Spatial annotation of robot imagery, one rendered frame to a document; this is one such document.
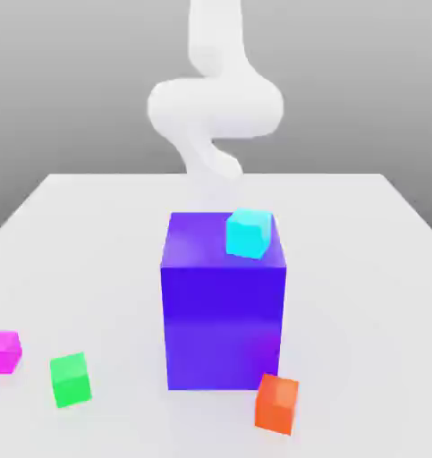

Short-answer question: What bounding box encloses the small cyan cube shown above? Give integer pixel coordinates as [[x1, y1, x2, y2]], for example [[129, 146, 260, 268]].
[[224, 208, 274, 261]]

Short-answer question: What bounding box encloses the small orange cube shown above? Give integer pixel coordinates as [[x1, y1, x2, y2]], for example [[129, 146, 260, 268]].
[[253, 372, 301, 437]]

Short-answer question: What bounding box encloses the small green cube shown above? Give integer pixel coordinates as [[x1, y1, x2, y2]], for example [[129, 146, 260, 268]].
[[48, 351, 93, 410]]

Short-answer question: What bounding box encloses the small magenta cube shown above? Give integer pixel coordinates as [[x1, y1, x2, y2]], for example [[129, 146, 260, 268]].
[[0, 329, 23, 376]]

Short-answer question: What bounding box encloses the large purple box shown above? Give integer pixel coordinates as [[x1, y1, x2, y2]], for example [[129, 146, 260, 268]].
[[159, 211, 287, 392]]

